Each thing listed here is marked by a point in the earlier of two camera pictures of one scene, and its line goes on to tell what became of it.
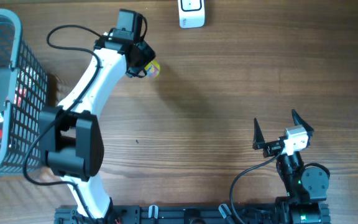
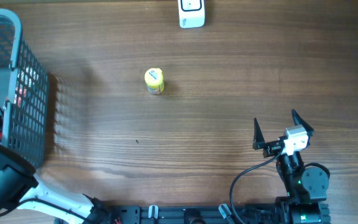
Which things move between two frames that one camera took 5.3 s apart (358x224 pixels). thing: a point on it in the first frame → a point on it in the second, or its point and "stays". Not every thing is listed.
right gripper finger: (258, 140) stays
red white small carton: (25, 81) stays
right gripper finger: (298, 120) stays
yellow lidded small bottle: (152, 69) → (154, 80)
